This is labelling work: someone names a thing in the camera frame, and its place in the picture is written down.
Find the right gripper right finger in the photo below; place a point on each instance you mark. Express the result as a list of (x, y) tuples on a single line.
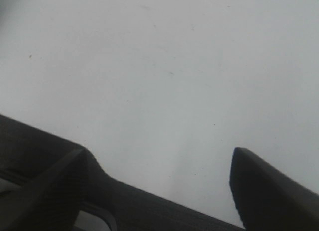
[(268, 200)]

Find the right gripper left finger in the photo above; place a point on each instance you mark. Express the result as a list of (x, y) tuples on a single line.
[(49, 202)]

